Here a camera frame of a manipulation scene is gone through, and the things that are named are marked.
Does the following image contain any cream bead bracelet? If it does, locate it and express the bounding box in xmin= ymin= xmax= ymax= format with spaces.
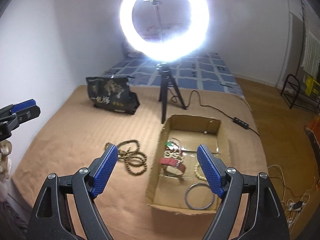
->
xmin=194 ymin=162 xmax=208 ymax=182

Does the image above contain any dark metal bangle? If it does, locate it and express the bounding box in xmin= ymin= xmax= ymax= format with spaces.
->
xmin=184 ymin=183 xmax=215 ymax=210

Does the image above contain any dark wooden bead necklace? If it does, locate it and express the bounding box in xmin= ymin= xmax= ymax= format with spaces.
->
xmin=105 ymin=139 xmax=148 ymax=177

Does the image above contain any small red box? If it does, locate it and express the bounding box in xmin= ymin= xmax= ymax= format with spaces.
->
xmin=159 ymin=157 xmax=186 ymax=178

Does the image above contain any red cord jade pendant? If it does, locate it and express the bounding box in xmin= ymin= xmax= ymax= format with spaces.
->
xmin=165 ymin=138 xmax=181 ymax=151

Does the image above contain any gloved left hand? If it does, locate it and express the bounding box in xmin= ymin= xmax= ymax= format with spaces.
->
xmin=0 ymin=140 xmax=12 ymax=202

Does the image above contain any white power strip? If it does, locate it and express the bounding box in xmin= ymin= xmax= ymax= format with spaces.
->
xmin=286 ymin=200 xmax=307 ymax=212

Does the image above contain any black snack bag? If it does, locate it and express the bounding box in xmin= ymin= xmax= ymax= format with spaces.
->
xmin=86 ymin=77 xmax=140 ymax=115

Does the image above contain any cardboard box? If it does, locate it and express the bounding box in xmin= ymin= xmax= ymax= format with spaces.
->
xmin=146 ymin=115 xmax=231 ymax=215

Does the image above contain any black clothes rack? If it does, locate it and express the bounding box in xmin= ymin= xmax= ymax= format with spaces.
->
xmin=280 ymin=0 xmax=319 ymax=113

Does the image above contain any black mini tripod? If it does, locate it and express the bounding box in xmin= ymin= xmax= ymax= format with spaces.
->
xmin=155 ymin=62 xmax=188 ymax=124

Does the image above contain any yellow box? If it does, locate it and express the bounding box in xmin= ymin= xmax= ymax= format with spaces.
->
xmin=304 ymin=75 xmax=319 ymax=96

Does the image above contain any blue checkered bed sheet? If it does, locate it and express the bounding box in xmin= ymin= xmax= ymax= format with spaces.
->
xmin=103 ymin=51 xmax=244 ymax=97

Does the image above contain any white fringed towel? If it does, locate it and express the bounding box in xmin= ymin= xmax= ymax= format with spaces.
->
xmin=300 ymin=9 xmax=319 ymax=78

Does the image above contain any black power cable with remote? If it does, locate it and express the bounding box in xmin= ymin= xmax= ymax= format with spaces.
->
xmin=170 ymin=89 xmax=261 ymax=137

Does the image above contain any white ring light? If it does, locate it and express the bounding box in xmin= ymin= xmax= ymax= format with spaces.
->
xmin=119 ymin=0 xmax=210 ymax=62

